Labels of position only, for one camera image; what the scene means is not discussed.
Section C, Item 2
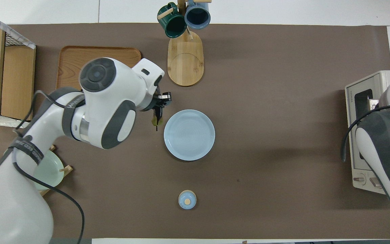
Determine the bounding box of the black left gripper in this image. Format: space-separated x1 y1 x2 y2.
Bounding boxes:
148 91 172 118

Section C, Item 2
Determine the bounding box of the dark purple eggplant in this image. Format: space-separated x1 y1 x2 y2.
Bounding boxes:
152 108 164 132

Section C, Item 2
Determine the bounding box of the light blue round plate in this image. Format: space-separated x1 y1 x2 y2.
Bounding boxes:
164 109 216 161

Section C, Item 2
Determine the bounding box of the glass oven door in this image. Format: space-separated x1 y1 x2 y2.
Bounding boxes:
346 76 390 173

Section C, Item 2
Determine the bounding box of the beige toaster oven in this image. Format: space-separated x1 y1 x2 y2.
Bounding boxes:
345 70 390 195

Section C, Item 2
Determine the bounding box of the wooden mug tree stand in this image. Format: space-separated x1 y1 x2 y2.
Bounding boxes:
158 0 212 87

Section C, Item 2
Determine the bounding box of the dark green mug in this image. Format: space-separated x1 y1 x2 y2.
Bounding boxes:
157 3 187 38

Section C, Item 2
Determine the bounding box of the wooden serving tray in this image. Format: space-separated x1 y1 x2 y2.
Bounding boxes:
56 46 142 90

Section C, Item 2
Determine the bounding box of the blue mug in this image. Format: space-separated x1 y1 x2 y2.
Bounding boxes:
184 0 211 29

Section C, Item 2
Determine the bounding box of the wooden plate rack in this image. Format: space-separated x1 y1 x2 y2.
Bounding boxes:
39 145 73 197

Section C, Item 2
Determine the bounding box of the brown table mat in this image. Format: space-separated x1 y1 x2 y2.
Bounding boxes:
0 23 390 239

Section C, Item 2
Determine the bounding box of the pale green plate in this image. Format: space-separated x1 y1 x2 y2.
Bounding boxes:
32 149 65 190

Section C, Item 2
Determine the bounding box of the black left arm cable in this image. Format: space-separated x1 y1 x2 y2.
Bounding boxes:
12 90 85 244

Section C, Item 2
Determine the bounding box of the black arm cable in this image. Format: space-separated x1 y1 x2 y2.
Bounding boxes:
12 90 85 244
341 105 390 162

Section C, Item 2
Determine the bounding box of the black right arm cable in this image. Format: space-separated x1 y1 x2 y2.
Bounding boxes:
341 105 390 162

